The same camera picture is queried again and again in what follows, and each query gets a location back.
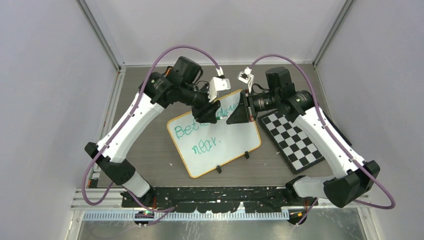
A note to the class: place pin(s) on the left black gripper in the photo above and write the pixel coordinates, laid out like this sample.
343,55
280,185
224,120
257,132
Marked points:
206,113

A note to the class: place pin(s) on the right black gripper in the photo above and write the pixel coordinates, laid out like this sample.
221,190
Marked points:
241,114

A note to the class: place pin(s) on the yellow framed whiteboard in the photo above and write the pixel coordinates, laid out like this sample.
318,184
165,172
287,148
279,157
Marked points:
203,147

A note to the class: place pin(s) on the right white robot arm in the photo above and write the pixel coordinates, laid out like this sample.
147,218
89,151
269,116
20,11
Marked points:
352,176

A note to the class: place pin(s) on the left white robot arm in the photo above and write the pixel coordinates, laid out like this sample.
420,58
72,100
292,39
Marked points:
176,85

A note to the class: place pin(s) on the black white checkerboard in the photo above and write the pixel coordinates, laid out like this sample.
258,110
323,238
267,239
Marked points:
293,144

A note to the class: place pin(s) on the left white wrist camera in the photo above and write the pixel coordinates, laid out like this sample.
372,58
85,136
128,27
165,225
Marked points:
218,87

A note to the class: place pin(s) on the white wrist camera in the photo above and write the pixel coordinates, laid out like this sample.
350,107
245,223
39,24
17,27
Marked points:
246,77
218,87

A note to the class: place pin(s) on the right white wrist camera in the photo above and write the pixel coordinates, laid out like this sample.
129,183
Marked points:
246,77

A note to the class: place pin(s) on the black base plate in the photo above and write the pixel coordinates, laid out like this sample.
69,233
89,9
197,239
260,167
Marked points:
226,199

